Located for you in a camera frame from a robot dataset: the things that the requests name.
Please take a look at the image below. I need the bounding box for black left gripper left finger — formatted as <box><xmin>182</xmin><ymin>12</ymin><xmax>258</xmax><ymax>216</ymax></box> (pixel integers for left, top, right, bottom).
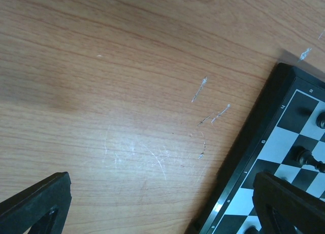
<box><xmin>1</xmin><ymin>172</ymin><xmax>72</xmax><ymax>233</ymax></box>

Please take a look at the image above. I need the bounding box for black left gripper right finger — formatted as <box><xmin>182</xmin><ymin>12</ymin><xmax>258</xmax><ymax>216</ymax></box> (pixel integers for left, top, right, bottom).
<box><xmin>252</xmin><ymin>172</ymin><xmax>324</xmax><ymax>233</ymax></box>

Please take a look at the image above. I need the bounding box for black and white chessboard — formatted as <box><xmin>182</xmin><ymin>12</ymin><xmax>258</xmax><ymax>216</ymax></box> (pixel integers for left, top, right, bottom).
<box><xmin>187</xmin><ymin>63</ymin><xmax>324</xmax><ymax>233</ymax></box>

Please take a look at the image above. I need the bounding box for black pawn chess piece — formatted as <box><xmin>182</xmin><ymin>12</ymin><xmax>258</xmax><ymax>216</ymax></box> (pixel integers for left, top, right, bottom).
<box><xmin>315</xmin><ymin>112</ymin><xmax>325</xmax><ymax>129</ymax></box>

